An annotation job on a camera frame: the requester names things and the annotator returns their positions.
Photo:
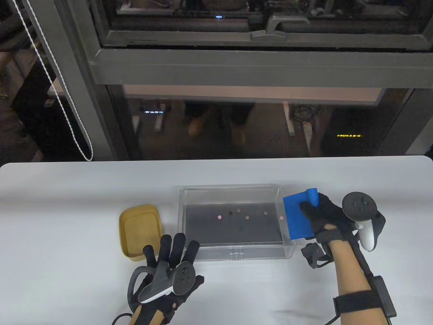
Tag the black right forearm sensor box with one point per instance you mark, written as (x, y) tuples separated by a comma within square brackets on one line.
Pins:
[(384, 294)]

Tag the clear plastic drawer organizer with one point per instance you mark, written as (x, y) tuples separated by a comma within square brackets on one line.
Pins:
[(203, 223)]

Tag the person's left forearm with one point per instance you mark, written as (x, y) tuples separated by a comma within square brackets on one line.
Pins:
[(138, 316)]

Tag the black and white right controller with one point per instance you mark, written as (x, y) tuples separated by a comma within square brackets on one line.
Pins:
[(358, 204)]

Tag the yellow bento box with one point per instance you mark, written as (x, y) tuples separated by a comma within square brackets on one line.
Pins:
[(140, 230)]

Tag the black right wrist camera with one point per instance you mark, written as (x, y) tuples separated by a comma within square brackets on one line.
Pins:
[(313, 254)]

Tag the grey metal window frame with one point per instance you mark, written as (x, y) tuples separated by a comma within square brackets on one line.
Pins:
[(236, 67)]

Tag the person's right forearm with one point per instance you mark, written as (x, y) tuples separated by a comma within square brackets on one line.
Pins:
[(351, 271)]

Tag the person's left hand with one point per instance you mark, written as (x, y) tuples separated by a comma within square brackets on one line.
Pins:
[(172, 252)]

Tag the person's right hand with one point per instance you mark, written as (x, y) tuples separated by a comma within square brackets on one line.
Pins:
[(326, 216)]

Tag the small buttons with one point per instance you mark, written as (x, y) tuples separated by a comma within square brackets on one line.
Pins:
[(220, 216)]

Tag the blue plastic scraper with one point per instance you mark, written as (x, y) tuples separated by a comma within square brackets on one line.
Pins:
[(297, 216)]

